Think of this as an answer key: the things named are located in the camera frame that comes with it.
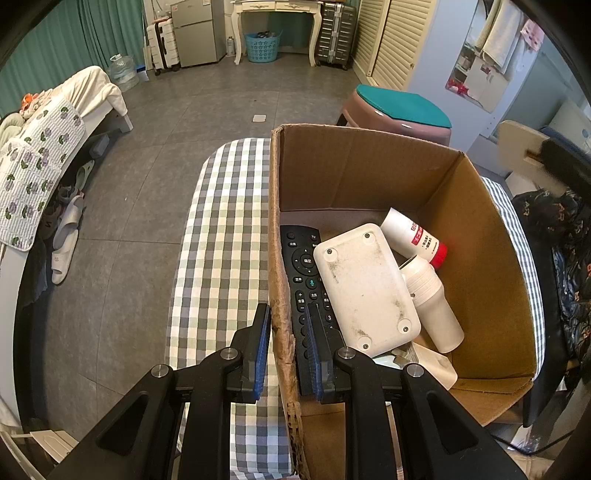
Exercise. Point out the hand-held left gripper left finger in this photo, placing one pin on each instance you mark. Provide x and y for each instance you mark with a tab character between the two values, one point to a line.
261	350

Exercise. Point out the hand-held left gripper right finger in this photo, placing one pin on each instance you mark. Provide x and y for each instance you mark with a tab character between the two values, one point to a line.
311	350

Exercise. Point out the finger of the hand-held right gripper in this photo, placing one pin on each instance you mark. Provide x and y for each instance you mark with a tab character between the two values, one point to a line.
565	159

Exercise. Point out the white plastic device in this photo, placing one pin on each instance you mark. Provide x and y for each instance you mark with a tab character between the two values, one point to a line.
364	286

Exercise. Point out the black remote control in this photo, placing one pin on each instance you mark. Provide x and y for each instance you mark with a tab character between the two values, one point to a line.
300	263

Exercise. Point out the white cylindrical bottle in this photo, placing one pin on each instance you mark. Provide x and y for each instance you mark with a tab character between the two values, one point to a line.
434	304

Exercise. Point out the white bottle with red cap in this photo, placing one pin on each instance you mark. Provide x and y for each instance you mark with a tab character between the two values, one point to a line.
406	230

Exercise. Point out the brown cardboard box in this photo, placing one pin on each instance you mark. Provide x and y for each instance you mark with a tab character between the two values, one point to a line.
360	170

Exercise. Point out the dark floral cloth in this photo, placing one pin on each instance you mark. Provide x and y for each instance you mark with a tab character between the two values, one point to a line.
549	212

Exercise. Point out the frosted glass door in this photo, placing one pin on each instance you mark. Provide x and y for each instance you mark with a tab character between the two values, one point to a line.
531	83

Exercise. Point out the white paper piece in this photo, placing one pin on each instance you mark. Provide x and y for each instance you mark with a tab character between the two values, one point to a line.
436	367

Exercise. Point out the teal seat cushion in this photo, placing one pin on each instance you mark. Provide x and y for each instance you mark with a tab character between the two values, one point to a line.
401	104

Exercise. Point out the pink plastic stool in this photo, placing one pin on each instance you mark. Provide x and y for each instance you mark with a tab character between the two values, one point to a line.
388	123

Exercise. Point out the cream louvred wardrobe doors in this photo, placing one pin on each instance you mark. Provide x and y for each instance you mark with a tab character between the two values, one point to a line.
392	37

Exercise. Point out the pale green slipper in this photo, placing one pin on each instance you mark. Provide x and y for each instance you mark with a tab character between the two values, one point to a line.
84	174

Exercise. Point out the pair of sneakers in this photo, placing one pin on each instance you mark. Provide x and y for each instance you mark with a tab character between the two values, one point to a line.
55	207

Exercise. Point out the dark grey suitcase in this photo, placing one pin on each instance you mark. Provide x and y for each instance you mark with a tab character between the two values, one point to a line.
334	32

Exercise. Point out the bed with floral blanket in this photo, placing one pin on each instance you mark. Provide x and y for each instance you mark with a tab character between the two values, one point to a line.
117	122

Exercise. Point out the floral quilted blanket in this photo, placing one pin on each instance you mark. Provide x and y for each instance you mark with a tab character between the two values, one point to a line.
37	170

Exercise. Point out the blue plastic laundry basket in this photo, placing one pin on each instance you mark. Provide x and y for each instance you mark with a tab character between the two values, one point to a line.
261	48

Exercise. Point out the small white spray can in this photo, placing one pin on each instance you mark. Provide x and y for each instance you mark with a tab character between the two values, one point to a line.
231	47

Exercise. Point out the clear water jug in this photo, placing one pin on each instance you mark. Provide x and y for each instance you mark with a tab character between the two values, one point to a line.
123	71

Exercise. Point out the cream blanket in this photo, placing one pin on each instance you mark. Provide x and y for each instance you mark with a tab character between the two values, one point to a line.
92	85

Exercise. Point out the white suitcase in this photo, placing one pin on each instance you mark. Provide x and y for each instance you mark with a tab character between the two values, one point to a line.
161	46

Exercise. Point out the silver mini fridge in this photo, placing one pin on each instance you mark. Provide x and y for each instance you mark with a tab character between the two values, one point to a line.
196	37

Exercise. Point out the white dressing table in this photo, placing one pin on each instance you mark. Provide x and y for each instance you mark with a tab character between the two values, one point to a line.
277	5

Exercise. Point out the pale green blanket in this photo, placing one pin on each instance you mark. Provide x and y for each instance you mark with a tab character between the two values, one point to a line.
10	124

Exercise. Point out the orange plush toy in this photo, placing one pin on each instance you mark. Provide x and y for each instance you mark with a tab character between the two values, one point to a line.
30	102

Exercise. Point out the green curtain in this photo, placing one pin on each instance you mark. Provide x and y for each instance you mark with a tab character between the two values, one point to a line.
64	41

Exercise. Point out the wall mirror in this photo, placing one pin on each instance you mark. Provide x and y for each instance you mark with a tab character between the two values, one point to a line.
480	78

